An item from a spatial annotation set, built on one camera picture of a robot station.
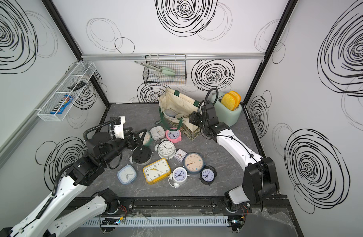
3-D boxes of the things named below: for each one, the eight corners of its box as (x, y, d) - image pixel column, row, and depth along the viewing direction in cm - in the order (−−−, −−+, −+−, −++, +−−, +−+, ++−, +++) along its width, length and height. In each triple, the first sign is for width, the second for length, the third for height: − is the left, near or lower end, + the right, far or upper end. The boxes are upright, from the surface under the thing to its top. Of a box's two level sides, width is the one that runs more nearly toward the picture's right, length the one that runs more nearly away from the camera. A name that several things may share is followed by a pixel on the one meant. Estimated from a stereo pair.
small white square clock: (173, 157, 92) (173, 155, 90) (179, 149, 95) (179, 147, 94) (181, 162, 90) (181, 161, 88) (187, 154, 93) (187, 153, 91)
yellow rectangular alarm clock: (148, 185, 81) (147, 184, 79) (142, 169, 87) (141, 168, 85) (172, 173, 86) (172, 171, 84) (165, 158, 91) (165, 157, 89)
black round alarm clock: (196, 178, 85) (197, 176, 82) (206, 165, 90) (207, 162, 87) (208, 187, 81) (209, 186, 79) (218, 174, 86) (219, 172, 84)
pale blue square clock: (116, 174, 85) (114, 173, 83) (130, 163, 89) (128, 161, 87) (126, 188, 80) (124, 186, 78) (140, 175, 85) (138, 174, 82)
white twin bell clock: (152, 152, 94) (150, 149, 91) (161, 139, 100) (160, 136, 97) (170, 162, 90) (170, 159, 87) (179, 147, 96) (179, 144, 93)
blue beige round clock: (183, 174, 85) (183, 172, 83) (183, 154, 93) (183, 152, 91) (205, 174, 85) (206, 172, 83) (203, 154, 94) (204, 152, 91)
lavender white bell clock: (174, 191, 80) (174, 189, 77) (165, 179, 84) (165, 177, 81) (190, 177, 85) (190, 174, 82) (181, 166, 89) (181, 163, 86)
